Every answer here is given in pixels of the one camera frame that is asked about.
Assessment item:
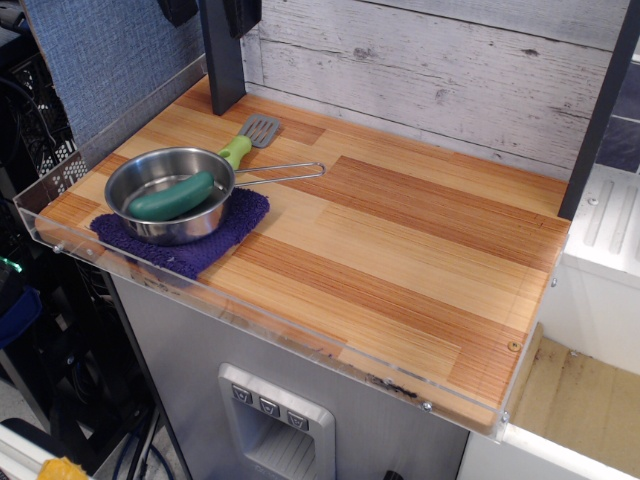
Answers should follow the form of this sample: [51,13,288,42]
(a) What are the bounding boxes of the dark vertical post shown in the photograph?
[558,0,639,220]
[199,0,246,116]

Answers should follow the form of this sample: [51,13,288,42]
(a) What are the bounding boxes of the green handled grey spatula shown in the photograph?
[218,113,280,170]

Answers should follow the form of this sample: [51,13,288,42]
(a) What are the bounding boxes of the silver toy fridge cabinet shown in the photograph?
[114,278,468,479]

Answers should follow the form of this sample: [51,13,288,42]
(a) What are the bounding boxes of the blue fabric panel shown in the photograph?
[23,1,204,146]

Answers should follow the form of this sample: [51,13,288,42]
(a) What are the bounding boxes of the dark left vertical post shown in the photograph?
[199,0,246,116]

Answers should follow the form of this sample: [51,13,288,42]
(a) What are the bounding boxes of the purple knitted cloth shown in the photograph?
[90,188,270,280]

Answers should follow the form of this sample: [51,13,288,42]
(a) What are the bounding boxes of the clear acrylic table guard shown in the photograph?
[16,80,569,437]

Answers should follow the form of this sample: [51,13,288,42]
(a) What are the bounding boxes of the black plastic crate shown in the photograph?
[1,54,77,176]

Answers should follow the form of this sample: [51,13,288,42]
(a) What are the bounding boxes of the dark right vertical post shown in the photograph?
[558,0,639,220]

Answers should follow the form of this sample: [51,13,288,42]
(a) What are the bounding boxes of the silver pot with wire handle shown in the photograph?
[104,147,326,246]

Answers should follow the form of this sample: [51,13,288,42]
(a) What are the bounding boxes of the green toy cucumber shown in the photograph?
[129,172,214,222]

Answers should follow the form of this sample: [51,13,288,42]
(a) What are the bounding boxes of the white toy sink unit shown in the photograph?
[459,165,639,479]

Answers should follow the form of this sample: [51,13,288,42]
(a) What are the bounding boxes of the grey dispenser button panel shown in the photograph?
[218,363,337,479]

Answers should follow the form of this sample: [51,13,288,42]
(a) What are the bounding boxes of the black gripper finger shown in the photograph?
[157,0,199,27]
[223,0,262,39]

